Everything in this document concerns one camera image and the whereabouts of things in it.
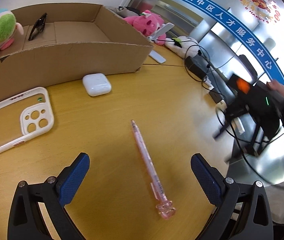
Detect black power adapter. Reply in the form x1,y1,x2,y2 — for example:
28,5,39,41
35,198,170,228
184,56,207,80

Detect white plush toy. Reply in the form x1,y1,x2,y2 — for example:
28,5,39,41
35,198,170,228
166,36,202,59

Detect clear white phone case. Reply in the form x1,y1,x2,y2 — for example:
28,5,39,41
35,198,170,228
0,87,55,161

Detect long brown cardboard box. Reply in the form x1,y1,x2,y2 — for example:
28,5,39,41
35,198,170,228
0,4,155,110

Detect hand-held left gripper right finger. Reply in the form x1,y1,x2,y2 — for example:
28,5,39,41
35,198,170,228
191,153,274,240

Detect grey cloth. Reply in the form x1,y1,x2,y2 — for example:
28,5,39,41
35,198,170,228
107,5,145,18

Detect white earbuds case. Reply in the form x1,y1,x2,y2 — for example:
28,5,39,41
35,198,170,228
82,73,112,97

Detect flat white remote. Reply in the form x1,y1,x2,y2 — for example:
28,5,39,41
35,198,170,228
149,51,167,64

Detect white phone stand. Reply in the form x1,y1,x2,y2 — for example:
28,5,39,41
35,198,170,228
146,22,175,42

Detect pink pen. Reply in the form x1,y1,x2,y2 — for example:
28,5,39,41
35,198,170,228
131,119,177,220

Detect black sunglasses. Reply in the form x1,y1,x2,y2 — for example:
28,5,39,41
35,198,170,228
28,12,48,41

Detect person's right hand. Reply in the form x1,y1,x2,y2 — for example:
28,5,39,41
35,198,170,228
267,80,284,103

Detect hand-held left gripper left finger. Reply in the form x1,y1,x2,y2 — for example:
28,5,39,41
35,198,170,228
7,152,90,240

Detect black cable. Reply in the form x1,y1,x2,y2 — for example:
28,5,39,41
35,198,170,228
184,44,284,187

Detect round red window sticker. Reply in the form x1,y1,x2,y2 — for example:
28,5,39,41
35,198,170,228
237,0,281,24

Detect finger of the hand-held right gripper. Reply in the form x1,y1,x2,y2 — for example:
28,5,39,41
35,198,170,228
212,116,240,140

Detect pink plush toy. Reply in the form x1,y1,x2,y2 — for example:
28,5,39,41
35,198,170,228
123,9,164,46

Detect round teal plush toy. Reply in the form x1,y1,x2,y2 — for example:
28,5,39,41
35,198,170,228
0,7,25,62

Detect blue window banner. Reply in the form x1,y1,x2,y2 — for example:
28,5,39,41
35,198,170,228
151,0,284,85

